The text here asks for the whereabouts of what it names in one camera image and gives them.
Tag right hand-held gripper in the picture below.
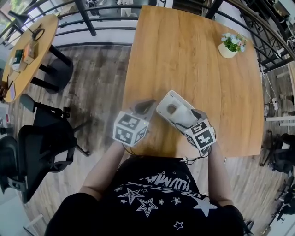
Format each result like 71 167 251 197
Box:
184 109 218 156

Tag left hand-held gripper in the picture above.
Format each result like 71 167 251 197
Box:
112 99 158 147

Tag white tissues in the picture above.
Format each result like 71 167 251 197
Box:
171 106 195 126

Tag white tissue holder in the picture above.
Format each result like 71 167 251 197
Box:
156 90 197 128

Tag person's right forearm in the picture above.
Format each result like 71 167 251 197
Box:
206 142 234 206

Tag person's left forearm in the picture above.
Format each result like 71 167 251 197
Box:
79 140 127 201

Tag flowers in white pot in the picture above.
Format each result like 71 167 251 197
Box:
218 32 248 59

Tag black chair with armrests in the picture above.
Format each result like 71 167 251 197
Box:
260 130 295 178

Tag black star print shirt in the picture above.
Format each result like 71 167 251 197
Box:
44 155 245 236

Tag black metal railing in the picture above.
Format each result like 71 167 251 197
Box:
0 0 295 72

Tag black office chair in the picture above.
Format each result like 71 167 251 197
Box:
0 93 93 204

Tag round wooden table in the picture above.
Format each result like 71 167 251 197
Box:
1 13 74 103

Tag orange cardboard box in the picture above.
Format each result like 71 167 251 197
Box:
22 41 39 65

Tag purple and white notebook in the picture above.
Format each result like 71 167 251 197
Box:
7 83 17 100

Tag dark green box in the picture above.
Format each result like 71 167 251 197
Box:
11 49 25 65

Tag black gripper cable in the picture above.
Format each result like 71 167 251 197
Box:
174 121 212 165

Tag white floor cable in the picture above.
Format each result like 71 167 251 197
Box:
260 65 277 102

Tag black coiled cable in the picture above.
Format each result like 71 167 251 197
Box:
31 24 46 41

